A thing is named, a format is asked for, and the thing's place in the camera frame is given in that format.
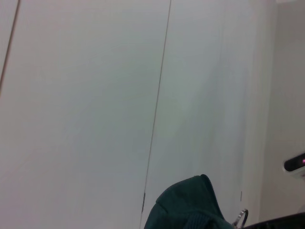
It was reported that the dark teal insulated lunch bag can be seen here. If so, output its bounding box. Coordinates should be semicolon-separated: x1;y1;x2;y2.
142;174;250;229

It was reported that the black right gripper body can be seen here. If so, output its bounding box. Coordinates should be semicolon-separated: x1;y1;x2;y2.
243;213;305;229

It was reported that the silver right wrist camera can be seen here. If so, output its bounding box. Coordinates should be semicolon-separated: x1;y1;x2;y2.
283;152;305;178

